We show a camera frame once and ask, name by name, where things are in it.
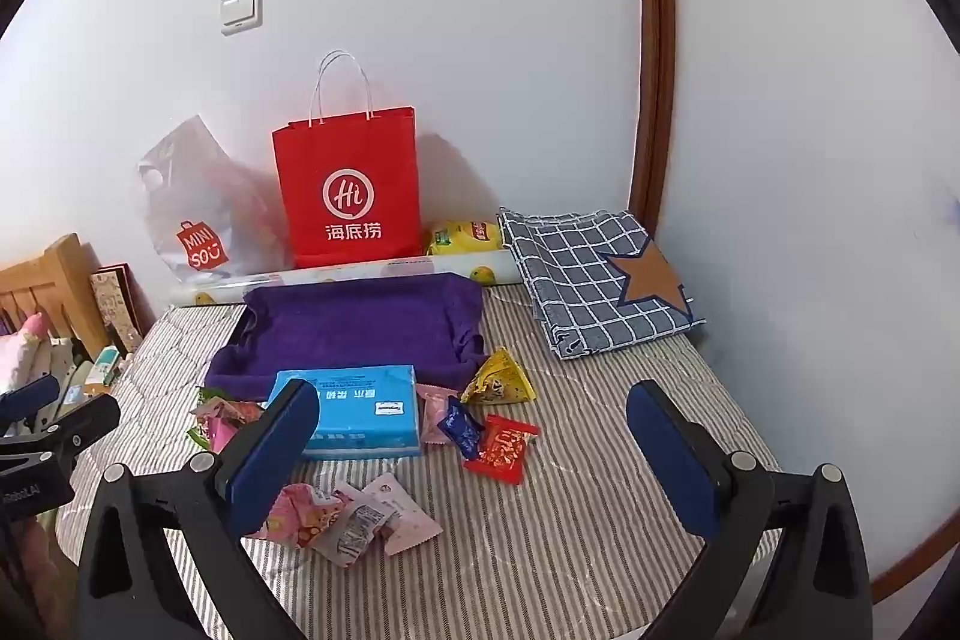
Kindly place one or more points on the red snack packet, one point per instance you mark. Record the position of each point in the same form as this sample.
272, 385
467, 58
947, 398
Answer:
502, 449

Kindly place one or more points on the dark blue snack packet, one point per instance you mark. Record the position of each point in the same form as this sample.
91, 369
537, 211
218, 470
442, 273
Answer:
457, 426

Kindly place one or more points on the blue tissue pack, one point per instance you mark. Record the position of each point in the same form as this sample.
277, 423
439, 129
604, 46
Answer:
360, 407

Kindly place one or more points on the red paper bag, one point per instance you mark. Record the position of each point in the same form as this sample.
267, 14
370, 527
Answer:
345, 160

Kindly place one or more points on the pink floral snack packet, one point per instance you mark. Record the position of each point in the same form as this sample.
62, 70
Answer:
300, 516

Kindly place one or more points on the purple towel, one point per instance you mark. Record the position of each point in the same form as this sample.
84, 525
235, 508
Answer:
352, 325

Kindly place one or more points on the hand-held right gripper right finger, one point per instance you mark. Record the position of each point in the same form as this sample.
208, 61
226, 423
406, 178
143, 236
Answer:
667, 460

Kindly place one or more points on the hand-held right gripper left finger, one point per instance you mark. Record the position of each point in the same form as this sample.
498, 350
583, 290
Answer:
277, 460

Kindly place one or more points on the green snack packet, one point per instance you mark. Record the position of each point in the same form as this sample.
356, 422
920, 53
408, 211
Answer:
196, 437

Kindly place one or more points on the white plastic bag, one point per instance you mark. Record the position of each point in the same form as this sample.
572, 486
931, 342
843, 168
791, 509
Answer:
195, 197

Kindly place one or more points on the brown wooden baseboard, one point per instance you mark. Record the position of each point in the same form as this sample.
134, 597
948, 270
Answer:
915, 569

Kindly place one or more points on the checkered cloth with star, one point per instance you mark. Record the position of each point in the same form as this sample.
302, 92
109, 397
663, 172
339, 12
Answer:
570, 280

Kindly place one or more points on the fruit print rolled mat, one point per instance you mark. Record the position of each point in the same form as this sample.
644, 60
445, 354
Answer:
337, 274

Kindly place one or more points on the yellow snack bag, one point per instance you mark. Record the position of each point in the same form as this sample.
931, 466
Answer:
457, 237

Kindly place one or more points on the pink yellow snack packet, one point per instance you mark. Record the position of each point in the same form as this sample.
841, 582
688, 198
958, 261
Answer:
225, 419

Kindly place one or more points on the pink plush toy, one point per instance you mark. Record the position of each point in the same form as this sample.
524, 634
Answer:
22, 347

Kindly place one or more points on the pink peach snack packet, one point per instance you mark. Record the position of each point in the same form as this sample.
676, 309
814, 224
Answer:
431, 422

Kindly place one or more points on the wooden headboard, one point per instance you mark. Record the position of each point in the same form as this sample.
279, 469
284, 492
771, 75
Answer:
60, 280

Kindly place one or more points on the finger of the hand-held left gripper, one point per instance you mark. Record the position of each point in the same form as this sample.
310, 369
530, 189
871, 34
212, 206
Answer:
82, 422
30, 394

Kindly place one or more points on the silver backed snack packet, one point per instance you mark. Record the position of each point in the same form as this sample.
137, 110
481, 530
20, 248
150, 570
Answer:
352, 531

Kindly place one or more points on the yellow triangular snack packet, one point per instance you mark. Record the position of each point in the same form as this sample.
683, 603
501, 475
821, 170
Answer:
499, 381

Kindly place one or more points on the white light switch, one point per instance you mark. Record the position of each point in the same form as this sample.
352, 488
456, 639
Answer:
241, 10

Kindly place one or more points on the brown wooden door frame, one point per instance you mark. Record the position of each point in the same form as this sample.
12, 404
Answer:
652, 48

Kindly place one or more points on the white green tube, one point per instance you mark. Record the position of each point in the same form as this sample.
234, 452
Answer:
105, 364

